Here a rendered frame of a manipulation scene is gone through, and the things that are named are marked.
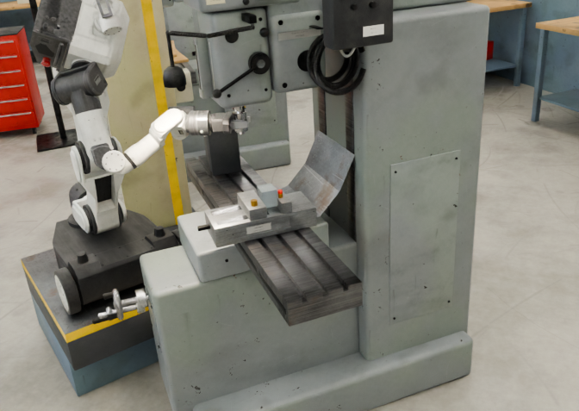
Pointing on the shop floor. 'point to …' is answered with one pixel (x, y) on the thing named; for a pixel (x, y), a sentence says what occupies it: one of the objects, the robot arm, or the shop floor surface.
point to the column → (412, 171)
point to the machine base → (356, 380)
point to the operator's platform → (89, 331)
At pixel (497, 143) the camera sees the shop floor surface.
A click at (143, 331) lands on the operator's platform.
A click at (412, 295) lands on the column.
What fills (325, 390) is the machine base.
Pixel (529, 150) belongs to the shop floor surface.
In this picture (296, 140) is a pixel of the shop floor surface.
